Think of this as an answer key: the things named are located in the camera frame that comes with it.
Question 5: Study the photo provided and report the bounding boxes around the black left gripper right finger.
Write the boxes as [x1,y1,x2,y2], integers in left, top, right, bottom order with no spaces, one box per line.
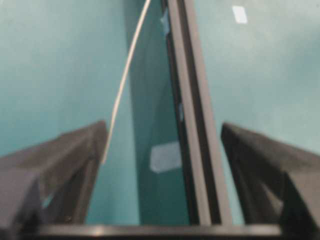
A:
[221,122,320,240]

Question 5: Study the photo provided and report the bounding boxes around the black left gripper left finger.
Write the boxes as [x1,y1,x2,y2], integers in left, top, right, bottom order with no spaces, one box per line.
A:
[0,120,108,240]

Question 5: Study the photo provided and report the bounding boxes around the thin white wire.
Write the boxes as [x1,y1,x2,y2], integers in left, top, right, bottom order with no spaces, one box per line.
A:
[101,0,153,165]

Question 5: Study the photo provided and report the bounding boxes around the light tape patch on table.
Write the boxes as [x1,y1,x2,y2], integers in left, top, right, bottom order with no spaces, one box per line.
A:
[232,5,248,24]

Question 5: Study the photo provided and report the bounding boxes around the black aluminium extrusion rail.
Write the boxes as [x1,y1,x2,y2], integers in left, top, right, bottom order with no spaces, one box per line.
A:
[161,0,233,226]

